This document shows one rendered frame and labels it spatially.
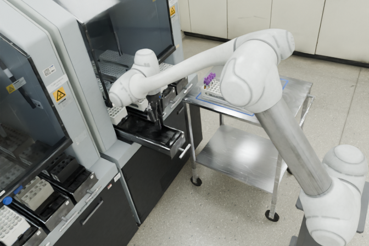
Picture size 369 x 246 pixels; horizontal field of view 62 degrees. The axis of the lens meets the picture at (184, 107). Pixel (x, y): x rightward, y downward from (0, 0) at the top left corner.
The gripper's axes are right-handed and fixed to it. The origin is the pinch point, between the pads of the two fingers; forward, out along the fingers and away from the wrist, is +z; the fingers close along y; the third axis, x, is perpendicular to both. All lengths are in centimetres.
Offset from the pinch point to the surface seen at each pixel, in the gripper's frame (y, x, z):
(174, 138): 4.5, 11.7, 2.6
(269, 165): -42, 48, 57
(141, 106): -5.8, -15.6, -0.8
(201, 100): -26.4, 10.6, 2.5
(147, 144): 11.3, -0.3, 5.8
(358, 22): -224, 71, 37
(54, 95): 35, -20, -36
